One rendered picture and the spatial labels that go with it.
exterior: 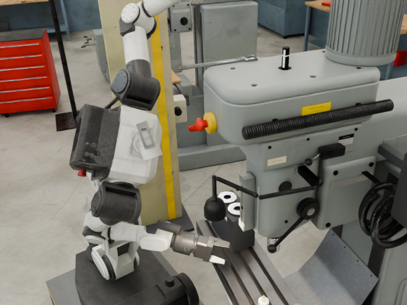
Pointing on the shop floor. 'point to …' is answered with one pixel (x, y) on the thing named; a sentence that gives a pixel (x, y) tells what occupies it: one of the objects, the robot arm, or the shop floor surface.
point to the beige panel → (172, 166)
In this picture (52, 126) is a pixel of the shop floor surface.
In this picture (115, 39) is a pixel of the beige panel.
